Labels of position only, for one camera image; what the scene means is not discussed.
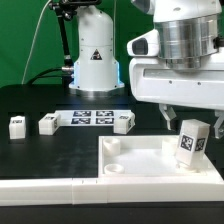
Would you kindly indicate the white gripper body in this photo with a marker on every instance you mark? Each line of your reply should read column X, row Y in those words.
column 152, row 81

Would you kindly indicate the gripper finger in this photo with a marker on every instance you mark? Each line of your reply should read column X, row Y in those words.
column 219, row 124
column 169, row 115

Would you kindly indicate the white square tabletop part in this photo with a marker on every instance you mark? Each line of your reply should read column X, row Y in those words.
column 145, row 156

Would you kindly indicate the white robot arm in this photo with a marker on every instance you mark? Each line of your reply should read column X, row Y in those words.
column 180, row 62

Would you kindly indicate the white L-shaped fence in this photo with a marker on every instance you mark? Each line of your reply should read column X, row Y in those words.
column 111, row 189

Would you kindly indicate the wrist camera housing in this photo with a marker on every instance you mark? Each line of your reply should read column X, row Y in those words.
column 145, row 46

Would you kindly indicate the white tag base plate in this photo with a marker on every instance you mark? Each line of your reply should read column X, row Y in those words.
column 90, row 117

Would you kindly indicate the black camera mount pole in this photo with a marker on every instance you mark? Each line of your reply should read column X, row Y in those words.
column 65, row 10

